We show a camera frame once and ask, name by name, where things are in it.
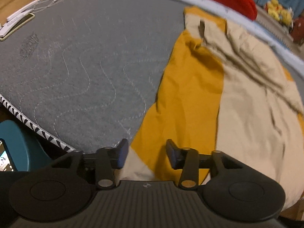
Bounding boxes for yellow plush toy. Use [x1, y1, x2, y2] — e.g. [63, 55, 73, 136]
[264, 0, 294, 28]

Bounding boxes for light blue folded sheet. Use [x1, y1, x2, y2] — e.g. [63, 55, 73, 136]
[175, 0, 303, 75]

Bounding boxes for phone with green case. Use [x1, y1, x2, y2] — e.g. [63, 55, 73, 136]
[1, 13, 35, 42]

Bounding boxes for beige and mustard jacket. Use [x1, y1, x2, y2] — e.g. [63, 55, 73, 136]
[115, 7, 303, 208]

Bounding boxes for teal chair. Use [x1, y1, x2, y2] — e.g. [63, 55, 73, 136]
[1, 120, 51, 171]

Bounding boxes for grey quilted mattress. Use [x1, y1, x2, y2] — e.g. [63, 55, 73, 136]
[1, 0, 185, 153]

